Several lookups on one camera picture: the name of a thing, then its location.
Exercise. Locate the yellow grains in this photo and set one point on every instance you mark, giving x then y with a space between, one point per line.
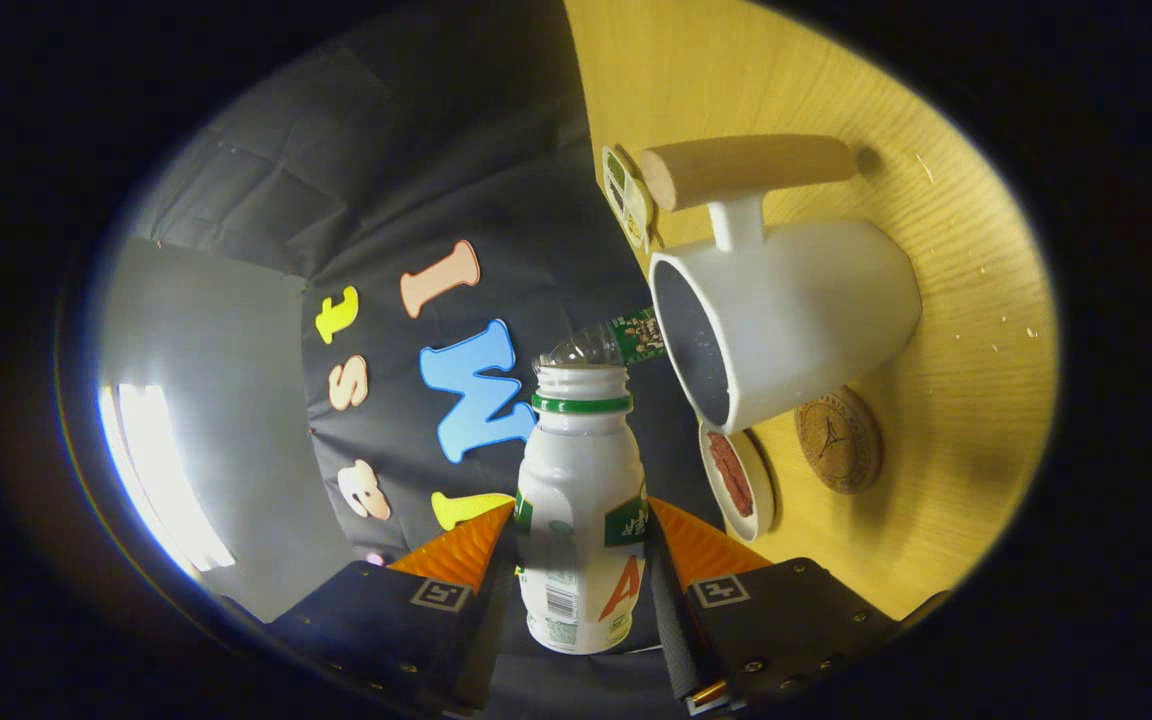
633 230

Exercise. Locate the wooden table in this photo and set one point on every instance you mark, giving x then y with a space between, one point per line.
966 300

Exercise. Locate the clear water bottle green label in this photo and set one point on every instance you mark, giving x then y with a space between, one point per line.
636 335

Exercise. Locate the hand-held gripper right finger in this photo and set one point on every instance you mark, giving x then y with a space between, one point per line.
671 630

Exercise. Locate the round white plate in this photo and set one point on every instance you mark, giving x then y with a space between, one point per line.
762 490

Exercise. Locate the round cork coaster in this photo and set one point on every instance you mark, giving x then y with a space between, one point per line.
838 440

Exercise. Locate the white juice bottle green collar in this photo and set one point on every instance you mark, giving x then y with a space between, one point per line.
576 470

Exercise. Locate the red sausage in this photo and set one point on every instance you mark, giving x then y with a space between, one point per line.
738 485
719 465

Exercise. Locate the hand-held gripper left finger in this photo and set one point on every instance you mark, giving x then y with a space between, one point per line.
491 640

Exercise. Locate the white divided dish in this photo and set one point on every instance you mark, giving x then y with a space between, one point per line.
631 205

